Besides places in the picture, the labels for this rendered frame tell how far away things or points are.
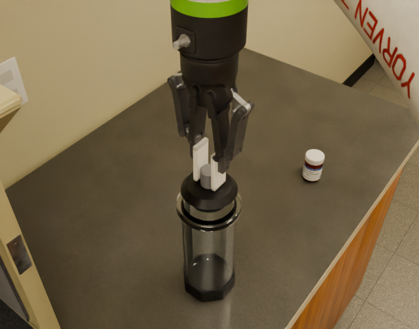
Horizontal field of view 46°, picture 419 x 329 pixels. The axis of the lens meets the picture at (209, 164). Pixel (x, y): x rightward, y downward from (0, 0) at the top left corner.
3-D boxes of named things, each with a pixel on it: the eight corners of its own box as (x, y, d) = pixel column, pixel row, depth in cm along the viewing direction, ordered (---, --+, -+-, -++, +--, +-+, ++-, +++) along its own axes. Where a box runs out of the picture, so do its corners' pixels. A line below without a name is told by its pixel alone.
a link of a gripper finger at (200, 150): (196, 148, 72) (192, 146, 73) (196, 181, 77) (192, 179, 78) (208, 138, 74) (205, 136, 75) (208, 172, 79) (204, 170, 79)
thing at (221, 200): (169, 202, 80) (166, 172, 75) (204, 171, 85) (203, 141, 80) (214, 228, 75) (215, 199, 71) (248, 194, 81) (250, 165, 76)
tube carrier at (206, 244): (169, 281, 94) (162, 205, 80) (203, 245, 101) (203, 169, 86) (214, 311, 90) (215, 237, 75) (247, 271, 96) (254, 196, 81)
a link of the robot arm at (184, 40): (267, -5, 59) (207, -24, 63) (207, 31, 52) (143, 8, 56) (263, 40, 63) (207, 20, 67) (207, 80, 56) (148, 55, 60)
